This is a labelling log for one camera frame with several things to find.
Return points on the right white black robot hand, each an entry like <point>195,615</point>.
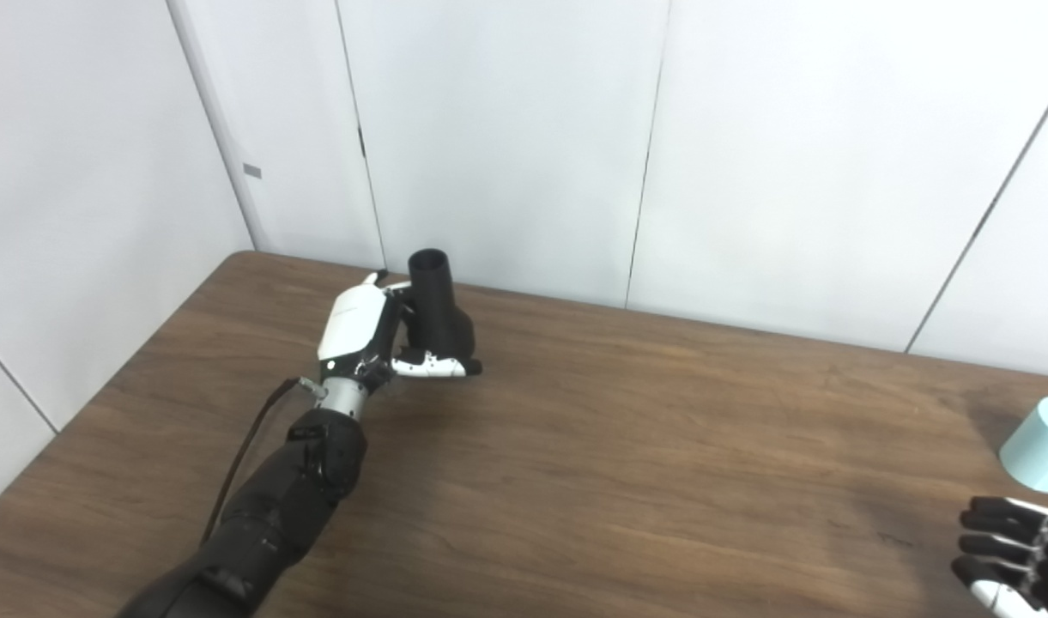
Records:
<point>1026,558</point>

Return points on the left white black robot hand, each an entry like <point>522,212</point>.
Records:
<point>352,326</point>

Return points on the black flared nozzle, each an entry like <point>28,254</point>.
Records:
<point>438,318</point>

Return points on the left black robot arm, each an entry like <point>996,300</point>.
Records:
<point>275,506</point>

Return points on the black wall seam clip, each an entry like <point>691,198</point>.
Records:
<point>361,143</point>

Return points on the light blue cylinder cup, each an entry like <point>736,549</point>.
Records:
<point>1043,451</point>

